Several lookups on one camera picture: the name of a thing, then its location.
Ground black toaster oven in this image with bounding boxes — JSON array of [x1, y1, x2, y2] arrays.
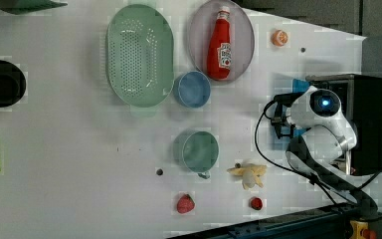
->
[[292, 74, 382, 176]]

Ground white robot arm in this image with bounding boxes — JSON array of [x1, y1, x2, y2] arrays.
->
[[271, 86, 378, 217]]

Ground red ketchup bottle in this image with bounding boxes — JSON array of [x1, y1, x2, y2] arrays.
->
[[206, 6, 232, 81]]

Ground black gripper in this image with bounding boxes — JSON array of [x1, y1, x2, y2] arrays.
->
[[271, 93, 302, 139]]

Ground small red toy fruit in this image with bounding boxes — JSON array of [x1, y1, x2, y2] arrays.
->
[[250, 197, 263, 210]]

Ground peeled toy banana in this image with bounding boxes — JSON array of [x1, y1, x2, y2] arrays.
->
[[227, 163, 267, 190]]

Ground grey round plate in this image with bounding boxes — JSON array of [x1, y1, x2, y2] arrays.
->
[[187, 0, 255, 82]]

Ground green mug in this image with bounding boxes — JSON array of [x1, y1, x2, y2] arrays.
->
[[172, 129, 220, 179]]

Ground green oval colander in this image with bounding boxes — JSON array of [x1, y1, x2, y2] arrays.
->
[[106, 4, 174, 108]]

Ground toy orange half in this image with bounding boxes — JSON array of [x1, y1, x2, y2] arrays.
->
[[271, 30, 288, 47]]

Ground toy strawberry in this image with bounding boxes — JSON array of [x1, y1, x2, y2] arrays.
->
[[176, 194, 195, 214]]

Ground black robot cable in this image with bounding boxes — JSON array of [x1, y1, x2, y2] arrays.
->
[[254, 99, 382, 223]]

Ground blue bowl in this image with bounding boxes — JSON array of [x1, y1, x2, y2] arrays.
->
[[173, 71, 211, 109]]

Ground black cylinder cup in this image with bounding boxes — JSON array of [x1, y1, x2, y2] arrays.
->
[[0, 60, 27, 108]]

